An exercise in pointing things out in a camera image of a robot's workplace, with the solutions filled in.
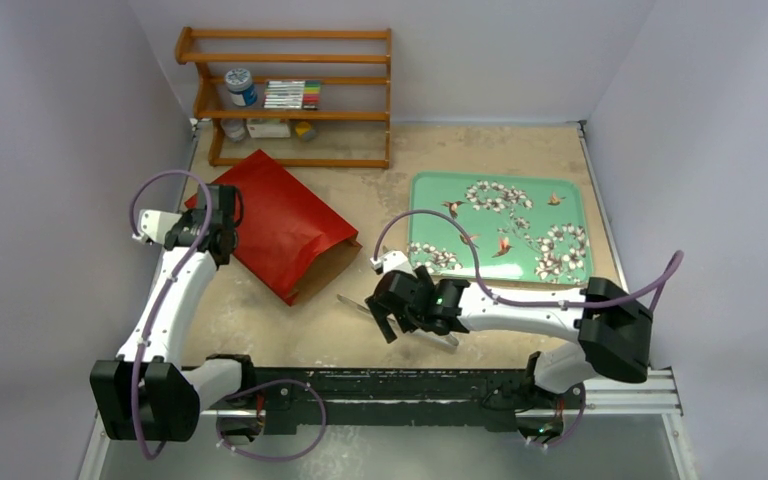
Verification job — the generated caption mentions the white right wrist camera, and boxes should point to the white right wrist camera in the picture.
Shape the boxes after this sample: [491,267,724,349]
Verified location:
[370,250,413,275]

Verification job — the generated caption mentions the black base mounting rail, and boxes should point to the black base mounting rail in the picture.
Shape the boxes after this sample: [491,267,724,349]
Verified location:
[214,367,587,439]

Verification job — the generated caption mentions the small white box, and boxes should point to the small white box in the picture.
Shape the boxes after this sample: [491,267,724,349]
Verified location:
[246,118,292,139]

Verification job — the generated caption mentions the metal tongs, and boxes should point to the metal tongs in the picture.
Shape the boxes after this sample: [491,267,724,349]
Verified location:
[336,294,460,352]

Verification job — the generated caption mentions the wooden shelf rack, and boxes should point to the wooden shelf rack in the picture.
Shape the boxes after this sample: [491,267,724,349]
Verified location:
[174,26,393,169]

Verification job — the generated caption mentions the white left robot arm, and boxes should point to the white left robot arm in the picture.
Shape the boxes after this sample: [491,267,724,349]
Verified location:
[90,184,258,443]

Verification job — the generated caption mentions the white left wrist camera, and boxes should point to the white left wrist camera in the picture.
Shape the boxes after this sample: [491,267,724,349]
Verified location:
[132,209,181,245]

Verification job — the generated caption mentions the coloured marker set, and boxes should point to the coloured marker set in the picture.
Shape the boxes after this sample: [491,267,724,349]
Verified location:
[263,79,322,110]

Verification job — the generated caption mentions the blue lidded jar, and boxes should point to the blue lidded jar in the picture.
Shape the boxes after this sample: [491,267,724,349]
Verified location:
[224,68,258,107]

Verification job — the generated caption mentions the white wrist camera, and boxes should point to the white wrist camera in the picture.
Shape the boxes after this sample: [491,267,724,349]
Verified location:
[132,209,181,245]
[370,250,413,275]

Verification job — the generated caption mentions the red paper bag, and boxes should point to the red paper bag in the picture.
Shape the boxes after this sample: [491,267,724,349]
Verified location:
[213,150,362,306]

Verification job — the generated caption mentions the yellow grey cube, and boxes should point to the yellow grey cube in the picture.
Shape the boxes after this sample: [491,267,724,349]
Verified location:
[294,121,317,142]

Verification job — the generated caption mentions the clear plastic bottle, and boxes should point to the clear plastic bottle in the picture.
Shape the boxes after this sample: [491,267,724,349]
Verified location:
[220,118,248,142]

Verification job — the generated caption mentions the green floral tray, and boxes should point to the green floral tray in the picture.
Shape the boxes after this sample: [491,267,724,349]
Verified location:
[407,171,593,286]

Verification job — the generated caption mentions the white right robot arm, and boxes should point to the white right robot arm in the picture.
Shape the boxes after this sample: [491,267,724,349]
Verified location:
[365,268,653,407]

